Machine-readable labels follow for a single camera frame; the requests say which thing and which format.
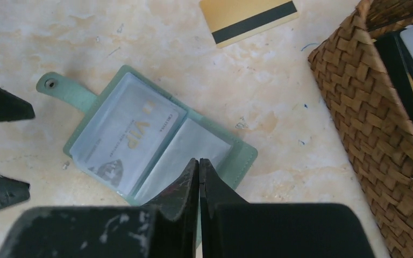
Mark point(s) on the green card holder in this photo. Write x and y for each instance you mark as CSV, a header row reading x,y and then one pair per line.
x,y
193,137

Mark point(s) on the white VIP card in holder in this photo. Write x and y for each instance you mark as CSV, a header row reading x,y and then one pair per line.
x,y
132,131

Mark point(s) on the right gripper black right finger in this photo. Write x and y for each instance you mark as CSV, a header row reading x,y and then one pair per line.
x,y
233,227

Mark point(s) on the gold card on table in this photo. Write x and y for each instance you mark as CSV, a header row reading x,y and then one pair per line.
x,y
231,21

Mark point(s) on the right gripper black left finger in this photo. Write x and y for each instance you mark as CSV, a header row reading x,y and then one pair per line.
x,y
165,226

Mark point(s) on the woven wicker divided basket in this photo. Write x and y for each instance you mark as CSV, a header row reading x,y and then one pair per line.
x,y
373,125

